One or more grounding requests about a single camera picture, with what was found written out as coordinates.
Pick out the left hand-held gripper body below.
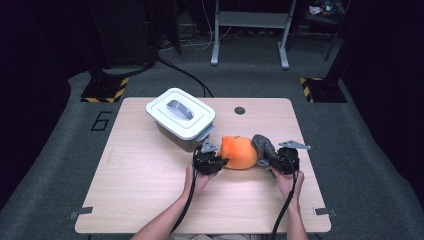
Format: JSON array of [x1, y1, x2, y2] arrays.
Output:
[[193, 139, 224, 176]]

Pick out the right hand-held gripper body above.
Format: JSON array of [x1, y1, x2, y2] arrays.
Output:
[[271, 139, 312, 175]]

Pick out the grey cloth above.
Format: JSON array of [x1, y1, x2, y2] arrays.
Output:
[[250, 133, 278, 168]]

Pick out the orange plush toy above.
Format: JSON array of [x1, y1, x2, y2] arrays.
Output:
[[217, 135, 259, 171]]

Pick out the grey clear storage box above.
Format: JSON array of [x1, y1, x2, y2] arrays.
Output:
[[154, 120, 217, 154]]

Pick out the white lid with grey handle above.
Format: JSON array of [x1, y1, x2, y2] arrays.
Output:
[[145, 87, 217, 141]]

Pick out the person's left hand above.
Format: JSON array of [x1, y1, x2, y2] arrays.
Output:
[[183, 164, 218, 198]]

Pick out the person's right hand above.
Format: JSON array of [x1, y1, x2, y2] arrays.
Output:
[[271, 166, 305, 205]]

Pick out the grey tape strip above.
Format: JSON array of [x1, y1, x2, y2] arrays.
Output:
[[69, 206, 94, 220], [314, 207, 337, 217]]

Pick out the black stand base striped edge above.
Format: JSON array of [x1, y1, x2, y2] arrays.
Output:
[[80, 75, 130, 104], [299, 77, 348, 104]]

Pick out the black cabinet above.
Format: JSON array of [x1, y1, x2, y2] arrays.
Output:
[[89, 0, 158, 67]]

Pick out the colourful clutter on dark shelf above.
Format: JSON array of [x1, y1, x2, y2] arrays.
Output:
[[308, 0, 346, 18]]

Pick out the left hand-held gripper black cable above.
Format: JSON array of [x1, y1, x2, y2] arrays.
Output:
[[170, 148, 198, 235]]

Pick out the hand-held gripper black cable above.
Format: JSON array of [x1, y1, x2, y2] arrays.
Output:
[[269, 168, 299, 240], [170, 148, 198, 235]]

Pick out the right hand-held gripper black cable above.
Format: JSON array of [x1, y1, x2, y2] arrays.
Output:
[[269, 168, 299, 240]]

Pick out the black floor cable bundle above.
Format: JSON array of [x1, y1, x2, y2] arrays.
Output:
[[156, 57, 215, 98]]

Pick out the thick black looped floor cable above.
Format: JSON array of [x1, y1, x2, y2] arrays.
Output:
[[99, 56, 158, 78]]

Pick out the white floor cable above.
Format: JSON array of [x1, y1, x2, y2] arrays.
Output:
[[186, 0, 234, 52]]

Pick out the white desk frame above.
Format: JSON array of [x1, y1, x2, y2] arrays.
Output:
[[210, 0, 298, 70]]

